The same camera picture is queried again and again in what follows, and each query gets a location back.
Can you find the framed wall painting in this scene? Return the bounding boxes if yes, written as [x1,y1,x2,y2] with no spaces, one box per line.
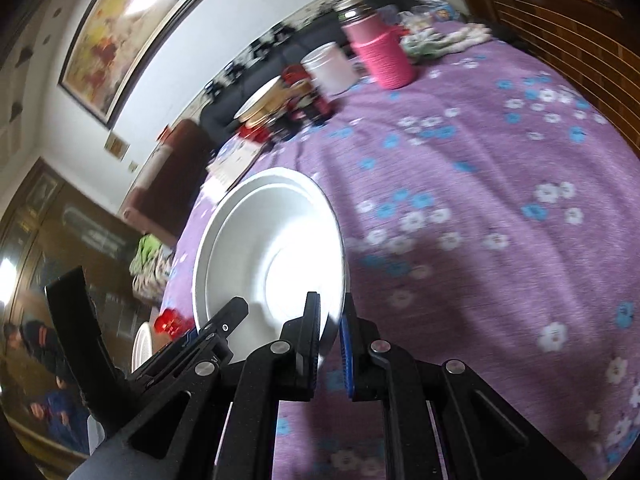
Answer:
[57,0,242,127]

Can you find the dark bottle with brown cap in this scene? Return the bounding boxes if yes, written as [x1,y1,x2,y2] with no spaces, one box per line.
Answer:
[282,66,333,123]

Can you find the large red plate gold print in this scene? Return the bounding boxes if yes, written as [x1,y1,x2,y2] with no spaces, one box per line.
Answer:
[154,309,190,336]

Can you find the white work gloves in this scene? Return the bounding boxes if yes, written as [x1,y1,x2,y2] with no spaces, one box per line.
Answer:
[402,22,493,58]

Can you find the white paper card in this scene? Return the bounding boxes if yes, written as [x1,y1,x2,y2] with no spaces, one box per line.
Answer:
[206,136,262,188]

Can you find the brown armchair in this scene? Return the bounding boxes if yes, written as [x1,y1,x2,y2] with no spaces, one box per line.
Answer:
[122,119,216,246]

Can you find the purple floral tablecloth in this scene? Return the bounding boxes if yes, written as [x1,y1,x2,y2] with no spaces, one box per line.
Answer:
[157,15,640,480]

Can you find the red glass plate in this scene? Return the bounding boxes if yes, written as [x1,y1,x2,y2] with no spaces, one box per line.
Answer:
[237,122,271,145]

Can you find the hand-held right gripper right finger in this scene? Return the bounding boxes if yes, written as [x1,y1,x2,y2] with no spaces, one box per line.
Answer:
[339,292,588,480]

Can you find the tiger-striped blanket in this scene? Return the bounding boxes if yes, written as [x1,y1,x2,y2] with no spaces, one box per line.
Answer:
[129,247,176,308]

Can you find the small wall plaque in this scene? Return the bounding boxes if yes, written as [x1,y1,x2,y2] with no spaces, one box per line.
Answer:
[104,132,131,161]

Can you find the black leather sofa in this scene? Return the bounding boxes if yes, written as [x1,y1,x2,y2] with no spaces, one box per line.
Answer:
[200,0,426,133]

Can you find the wooden glass-door cabinet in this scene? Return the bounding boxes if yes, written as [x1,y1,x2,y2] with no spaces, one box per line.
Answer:
[0,157,146,466]

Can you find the white plastic jar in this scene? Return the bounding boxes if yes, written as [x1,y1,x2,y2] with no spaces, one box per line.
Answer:
[301,41,360,97]

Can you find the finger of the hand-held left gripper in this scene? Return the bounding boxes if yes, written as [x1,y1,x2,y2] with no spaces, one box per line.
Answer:
[44,266,126,378]
[131,297,249,391]

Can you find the stack of beige bowls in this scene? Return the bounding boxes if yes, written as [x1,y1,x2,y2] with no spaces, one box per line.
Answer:
[242,87,296,128]

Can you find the pink knit-sleeved thermos bottle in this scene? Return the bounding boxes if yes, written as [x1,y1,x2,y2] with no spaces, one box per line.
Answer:
[334,0,417,91]

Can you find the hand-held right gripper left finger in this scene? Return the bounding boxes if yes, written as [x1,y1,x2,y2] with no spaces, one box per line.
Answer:
[70,291,322,480]

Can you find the green garment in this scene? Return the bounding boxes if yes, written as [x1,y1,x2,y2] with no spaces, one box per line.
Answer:
[137,235,163,261]

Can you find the white foam bowl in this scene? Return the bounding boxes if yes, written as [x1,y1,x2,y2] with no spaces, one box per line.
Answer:
[191,167,348,376]
[131,321,153,373]
[234,75,283,118]

